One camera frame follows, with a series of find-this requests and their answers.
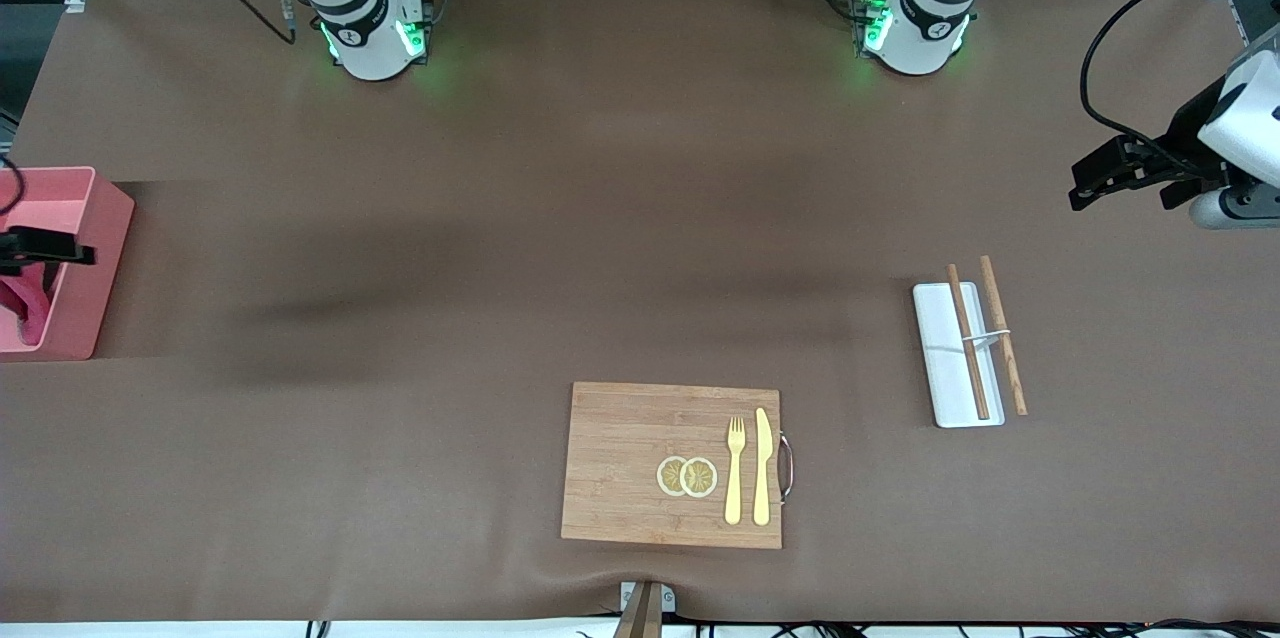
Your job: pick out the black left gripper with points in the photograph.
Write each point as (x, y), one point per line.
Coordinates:
(1187, 136)

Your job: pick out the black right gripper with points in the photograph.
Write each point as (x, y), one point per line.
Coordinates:
(40, 246)

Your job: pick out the red and grey cloth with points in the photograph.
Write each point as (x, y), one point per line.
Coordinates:
(30, 303)

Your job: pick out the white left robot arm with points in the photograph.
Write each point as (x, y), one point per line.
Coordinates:
(920, 28)

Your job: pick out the pink plastic bin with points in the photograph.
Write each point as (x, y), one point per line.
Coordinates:
(85, 248)

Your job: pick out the white rectangular tray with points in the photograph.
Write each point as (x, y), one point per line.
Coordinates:
(940, 368)

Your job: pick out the yellow knife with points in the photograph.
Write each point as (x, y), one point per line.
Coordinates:
(762, 468)

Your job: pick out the yellow fork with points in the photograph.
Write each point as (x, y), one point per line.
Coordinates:
(734, 478)

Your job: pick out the lemon slice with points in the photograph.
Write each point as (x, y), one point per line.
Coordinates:
(700, 477)
(668, 476)

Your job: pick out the wooden cutting board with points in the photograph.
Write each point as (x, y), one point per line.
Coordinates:
(640, 463)

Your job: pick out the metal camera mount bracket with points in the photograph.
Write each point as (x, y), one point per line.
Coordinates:
(648, 603)

